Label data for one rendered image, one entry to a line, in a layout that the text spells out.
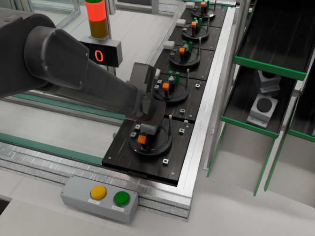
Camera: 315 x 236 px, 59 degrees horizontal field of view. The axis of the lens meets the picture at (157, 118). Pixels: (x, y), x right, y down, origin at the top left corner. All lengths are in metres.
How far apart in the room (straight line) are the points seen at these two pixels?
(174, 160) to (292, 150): 0.33
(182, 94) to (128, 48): 0.62
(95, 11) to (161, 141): 0.42
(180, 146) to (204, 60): 0.52
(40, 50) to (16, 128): 0.94
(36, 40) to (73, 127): 0.86
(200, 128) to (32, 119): 0.63
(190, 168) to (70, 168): 0.36
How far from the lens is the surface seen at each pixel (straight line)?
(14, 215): 0.99
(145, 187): 0.83
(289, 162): 0.83
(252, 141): 0.80
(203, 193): 0.94
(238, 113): 0.69
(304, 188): 0.84
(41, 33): 0.22
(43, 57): 0.22
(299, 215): 0.99
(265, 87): 0.69
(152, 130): 0.82
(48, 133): 1.08
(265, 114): 0.63
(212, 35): 1.50
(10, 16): 0.23
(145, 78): 0.64
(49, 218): 0.94
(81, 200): 0.83
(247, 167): 0.81
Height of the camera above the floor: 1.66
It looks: 44 degrees down
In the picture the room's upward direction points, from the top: straight up
